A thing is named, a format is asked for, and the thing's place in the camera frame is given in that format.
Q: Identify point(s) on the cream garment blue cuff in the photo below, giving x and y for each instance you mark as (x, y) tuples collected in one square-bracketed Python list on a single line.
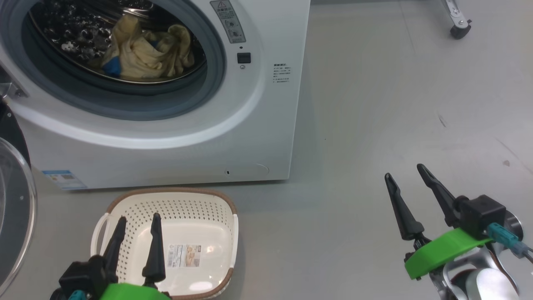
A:
[(129, 50)]

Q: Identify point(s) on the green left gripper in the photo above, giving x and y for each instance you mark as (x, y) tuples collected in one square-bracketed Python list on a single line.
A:
[(133, 292)]

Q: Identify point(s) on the metal leg with black caster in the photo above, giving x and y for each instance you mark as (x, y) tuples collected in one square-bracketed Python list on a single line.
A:
[(458, 23)]

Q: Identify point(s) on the white front-load washing machine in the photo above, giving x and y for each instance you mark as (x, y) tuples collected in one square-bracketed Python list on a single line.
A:
[(250, 125)]

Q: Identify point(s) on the grey rubber door seal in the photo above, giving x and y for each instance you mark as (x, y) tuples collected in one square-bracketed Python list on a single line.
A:
[(125, 100)]

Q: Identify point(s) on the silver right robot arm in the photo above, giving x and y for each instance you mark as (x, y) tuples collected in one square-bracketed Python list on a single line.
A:
[(487, 283)]

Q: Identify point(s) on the teal right camera connector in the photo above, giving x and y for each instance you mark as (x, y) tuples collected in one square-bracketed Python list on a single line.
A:
[(501, 237)]

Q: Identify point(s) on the round glass washer door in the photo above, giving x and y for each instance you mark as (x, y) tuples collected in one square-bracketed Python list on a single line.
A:
[(14, 208)]

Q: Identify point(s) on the cream perforated basket brown rim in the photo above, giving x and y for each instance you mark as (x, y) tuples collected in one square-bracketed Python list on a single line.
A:
[(208, 233)]

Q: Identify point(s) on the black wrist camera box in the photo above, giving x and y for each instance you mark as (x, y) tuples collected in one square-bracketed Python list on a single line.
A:
[(81, 275), (483, 214)]

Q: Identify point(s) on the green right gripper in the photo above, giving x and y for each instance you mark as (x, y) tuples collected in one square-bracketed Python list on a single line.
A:
[(441, 252)]

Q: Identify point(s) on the teal camera connector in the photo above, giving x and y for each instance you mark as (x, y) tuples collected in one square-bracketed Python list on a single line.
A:
[(79, 296), (501, 237)]

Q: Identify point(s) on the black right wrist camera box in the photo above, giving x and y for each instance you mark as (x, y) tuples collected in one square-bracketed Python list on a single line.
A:
[(483, 214)]

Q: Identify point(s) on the grey warning label sticker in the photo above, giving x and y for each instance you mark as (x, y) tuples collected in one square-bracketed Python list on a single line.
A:
[(229, 21)]

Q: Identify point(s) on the paper label inside basket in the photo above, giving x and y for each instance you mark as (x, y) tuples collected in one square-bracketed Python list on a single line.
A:
[(184, 255)]

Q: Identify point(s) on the teal left camera connector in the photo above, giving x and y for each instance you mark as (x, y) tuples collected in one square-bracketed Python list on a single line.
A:
[(79, 296)]

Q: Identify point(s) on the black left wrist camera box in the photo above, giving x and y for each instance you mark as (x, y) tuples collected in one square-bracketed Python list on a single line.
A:
[(81, 275)]

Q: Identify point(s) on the blue energy label sticker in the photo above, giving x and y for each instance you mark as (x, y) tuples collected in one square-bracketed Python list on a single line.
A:
[(64, 179)]

